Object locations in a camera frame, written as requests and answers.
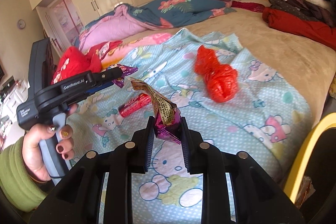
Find purple foil snack wrapper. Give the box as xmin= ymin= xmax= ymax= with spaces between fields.
xmin=129 ymin=77 xmax=182 ymax=144

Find red cylindrical snack tube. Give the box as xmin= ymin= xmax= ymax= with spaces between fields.
xmin=118 ymin=93 xmax=151 ymax=118

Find red plastic bag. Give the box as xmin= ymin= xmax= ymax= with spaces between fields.
xmin=194 ymin=46 xmax=238 ymax=103

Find yellow rimmed black trash bin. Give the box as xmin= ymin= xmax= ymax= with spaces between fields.
xmin=284 ymin=113 xmax=335 ymax=218

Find left hand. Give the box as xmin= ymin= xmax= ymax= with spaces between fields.
xmin=22 ymin=124 xmax=75 ymax=182

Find red embroidered cloth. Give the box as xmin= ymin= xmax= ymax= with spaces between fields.
xmin=51 ymin=40 xmax=122 ymax=85

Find hello kitty blue sheet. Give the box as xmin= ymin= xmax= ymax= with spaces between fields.
xmin=67 ymin=29 xmax=313 ymax=223

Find brown chocolate bar wrapper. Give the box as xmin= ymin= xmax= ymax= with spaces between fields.
xmin=108 ymin=64 xmax=138 ymax=88

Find pink cartoon blanket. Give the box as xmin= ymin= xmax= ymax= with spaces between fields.
xmin=101 ymin=33 xmax=172 ymax=69

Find blue floral pink quilt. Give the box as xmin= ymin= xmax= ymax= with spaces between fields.
xmin=75 ymin=0 xmax=235 ymax=52

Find beige bed blanket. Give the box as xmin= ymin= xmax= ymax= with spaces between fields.
xmin=122 ymin=9 xmax=335 ymax=135

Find red folded garment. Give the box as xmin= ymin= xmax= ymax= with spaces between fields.
xmin=262 ymin=7 xmax=336 ymax=50

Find round wall clock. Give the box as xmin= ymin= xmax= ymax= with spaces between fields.
xmin=17 ymin=19 xmax=26 ymax=30

